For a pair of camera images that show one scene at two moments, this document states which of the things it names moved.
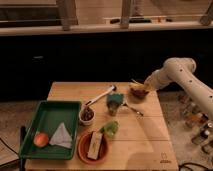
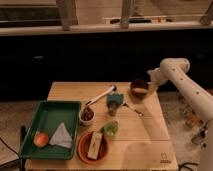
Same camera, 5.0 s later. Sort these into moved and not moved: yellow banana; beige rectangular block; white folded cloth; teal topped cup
Moved: yellow banana
Not moved: white folded cloth; teal topped cup; beige rectangular block
